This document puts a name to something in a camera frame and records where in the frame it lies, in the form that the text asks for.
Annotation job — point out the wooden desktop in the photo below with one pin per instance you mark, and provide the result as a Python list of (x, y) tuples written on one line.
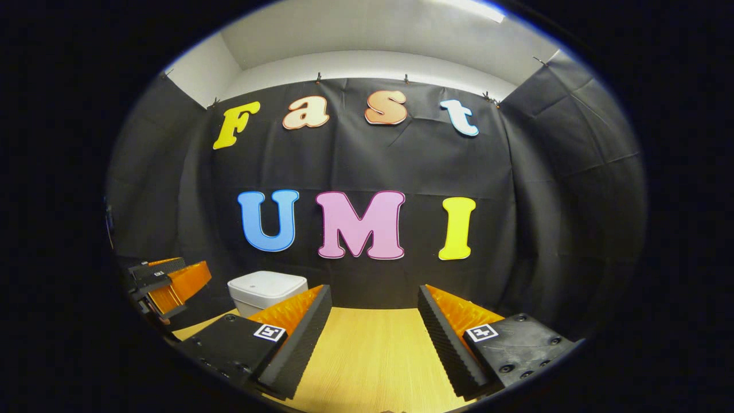
[(373, 355)]

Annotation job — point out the white desktop garbage bin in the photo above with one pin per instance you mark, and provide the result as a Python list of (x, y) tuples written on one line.
[(266, 287)]

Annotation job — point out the black backdrop cloth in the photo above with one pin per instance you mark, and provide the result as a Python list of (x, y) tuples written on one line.
[(367, 166)]

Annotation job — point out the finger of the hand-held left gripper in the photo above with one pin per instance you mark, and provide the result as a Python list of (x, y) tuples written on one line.
[(169, 267), (186, 284)]

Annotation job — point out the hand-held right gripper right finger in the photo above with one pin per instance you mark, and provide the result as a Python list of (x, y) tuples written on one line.
[(444, 350)]

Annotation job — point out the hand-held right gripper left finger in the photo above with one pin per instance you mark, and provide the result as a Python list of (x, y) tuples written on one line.
[(304, 347)]

